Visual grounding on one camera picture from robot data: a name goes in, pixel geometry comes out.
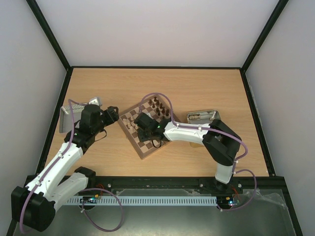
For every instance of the light blue cable duct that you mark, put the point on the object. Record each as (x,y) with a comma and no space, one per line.
(144,201)

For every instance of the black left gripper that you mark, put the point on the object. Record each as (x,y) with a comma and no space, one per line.
(112,116)

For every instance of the cream piece row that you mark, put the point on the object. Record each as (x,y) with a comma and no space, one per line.
(129,123)

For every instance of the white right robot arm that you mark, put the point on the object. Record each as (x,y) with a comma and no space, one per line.
(221,142)

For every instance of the silver metal tin box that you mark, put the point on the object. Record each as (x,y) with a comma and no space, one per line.
(202,117)

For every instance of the black aluminium frame rail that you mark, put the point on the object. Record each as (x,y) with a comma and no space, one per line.
(203,185)

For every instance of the dark chess piece row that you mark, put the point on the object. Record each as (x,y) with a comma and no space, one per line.
(156,109)

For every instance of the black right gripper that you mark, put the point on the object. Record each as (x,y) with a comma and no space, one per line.
(143,133)

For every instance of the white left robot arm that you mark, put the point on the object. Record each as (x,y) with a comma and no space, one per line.
(36,204)

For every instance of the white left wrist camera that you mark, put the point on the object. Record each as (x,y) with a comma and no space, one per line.
(96,101)

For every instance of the wooden chess board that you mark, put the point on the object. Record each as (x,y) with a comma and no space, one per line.
(143,149)

